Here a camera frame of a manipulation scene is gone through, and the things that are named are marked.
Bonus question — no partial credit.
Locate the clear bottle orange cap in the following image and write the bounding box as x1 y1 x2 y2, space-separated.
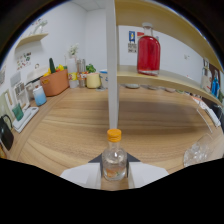
101 128 129 182

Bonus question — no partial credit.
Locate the clear glass cup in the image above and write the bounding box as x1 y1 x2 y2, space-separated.
182 133 214 168

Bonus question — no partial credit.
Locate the blue white gradient cup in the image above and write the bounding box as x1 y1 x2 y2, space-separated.
32 85 48 107

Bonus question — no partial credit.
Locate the green cup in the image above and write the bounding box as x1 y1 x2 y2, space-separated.
11 103 25 122

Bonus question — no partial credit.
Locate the yellow cup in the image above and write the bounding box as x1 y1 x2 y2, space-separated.
85 72 102 89

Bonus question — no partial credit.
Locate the white kitchen scale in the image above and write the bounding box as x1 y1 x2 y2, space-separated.
12 106 40 134

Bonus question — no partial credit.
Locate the black kettle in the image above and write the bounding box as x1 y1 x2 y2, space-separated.
0 114 15 152

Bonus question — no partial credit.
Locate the orange storage basket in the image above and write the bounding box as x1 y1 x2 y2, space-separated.
39 69 70 98

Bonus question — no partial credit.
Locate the blue white tub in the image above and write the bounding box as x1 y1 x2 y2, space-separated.
99 68 108 89

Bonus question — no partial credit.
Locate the green potted plant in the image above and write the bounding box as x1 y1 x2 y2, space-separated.
85 63 97 74

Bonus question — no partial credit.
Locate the white pot with lid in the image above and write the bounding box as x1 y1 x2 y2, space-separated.
25 63 49 84

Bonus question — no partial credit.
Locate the clear bottle red label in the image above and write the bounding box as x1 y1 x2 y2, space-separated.
200 58 211 90

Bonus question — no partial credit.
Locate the two-tier wooden shelf rack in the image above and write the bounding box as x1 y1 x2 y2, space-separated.
104 0 224 134

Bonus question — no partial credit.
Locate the red liquid glass bottle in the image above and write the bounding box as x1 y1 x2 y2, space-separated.
136 22 162 77

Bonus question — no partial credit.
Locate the white figurine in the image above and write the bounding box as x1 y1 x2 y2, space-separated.
33 19 48 34

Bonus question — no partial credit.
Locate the wooden wall shelf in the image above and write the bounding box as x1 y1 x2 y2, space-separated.
14 32 49 51

